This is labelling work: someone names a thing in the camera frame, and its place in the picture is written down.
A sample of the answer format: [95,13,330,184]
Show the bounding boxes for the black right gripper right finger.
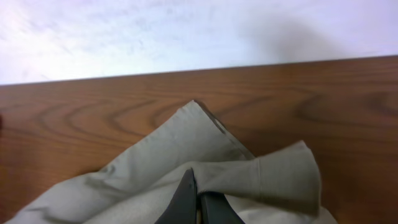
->
[200,192,244,224]

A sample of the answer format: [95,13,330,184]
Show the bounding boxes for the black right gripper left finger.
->
[155,169,197,224]

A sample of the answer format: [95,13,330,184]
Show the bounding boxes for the khaki green shorts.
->
[11,101,335,223]

